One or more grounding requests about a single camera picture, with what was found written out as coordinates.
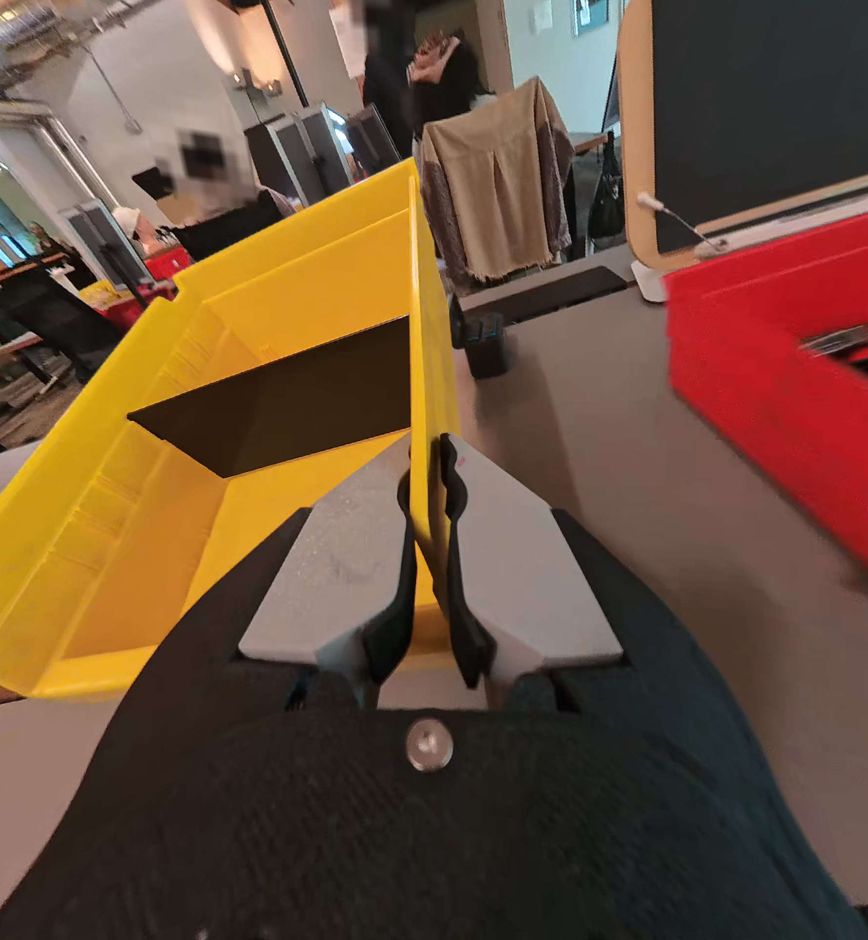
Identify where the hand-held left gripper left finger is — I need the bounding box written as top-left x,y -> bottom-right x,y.
239,435 -> 419,709

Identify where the flat black pad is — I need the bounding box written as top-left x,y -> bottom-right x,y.
462,266 -> 629,324

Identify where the dark upright display panel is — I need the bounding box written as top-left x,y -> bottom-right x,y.
245,119 -> 313,208
294,103 -> 355,193
344,105 -> 403,177

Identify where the black wood-edged desk divider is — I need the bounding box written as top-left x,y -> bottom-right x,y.
616,0 -> 868,273

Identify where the white divider base plate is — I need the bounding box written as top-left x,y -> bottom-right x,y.
631,260 -> 673,304

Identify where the black charging case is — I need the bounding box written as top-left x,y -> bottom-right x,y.
448,294 -> 512,379

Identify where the thin wire with white tip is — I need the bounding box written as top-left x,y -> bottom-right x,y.
638,192 -> 728,254

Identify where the yellow plastic bin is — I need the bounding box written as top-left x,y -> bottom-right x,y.
0,158 -> 464,700

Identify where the black hanging bag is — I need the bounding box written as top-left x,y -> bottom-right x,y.
588,132 -> 626,239

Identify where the red plastic bin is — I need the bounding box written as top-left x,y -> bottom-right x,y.
663,200 -> 868,581

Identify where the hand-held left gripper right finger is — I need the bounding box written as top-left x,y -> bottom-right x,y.
440,432 -> 626,712

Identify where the beige draped cloth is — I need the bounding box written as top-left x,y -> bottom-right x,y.
413,75 -> 576,283

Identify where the black bin divider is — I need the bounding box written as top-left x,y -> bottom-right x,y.
127,316 -> 413,480

